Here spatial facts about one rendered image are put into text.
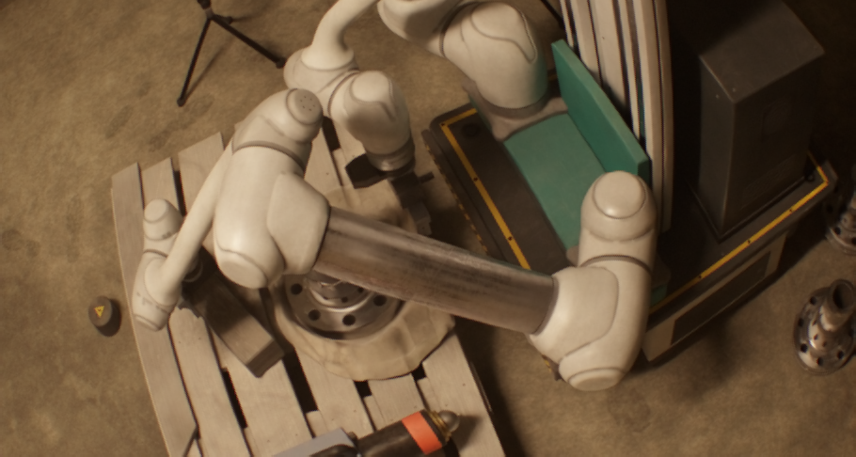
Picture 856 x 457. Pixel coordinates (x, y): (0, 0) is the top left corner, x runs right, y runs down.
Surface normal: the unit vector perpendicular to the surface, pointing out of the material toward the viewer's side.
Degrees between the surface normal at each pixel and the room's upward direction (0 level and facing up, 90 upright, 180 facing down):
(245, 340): 0
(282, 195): 35
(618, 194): 6
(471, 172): 0
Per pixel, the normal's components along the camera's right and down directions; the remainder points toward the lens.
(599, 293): 0.26, -0.47
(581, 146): -0.18, -0.53
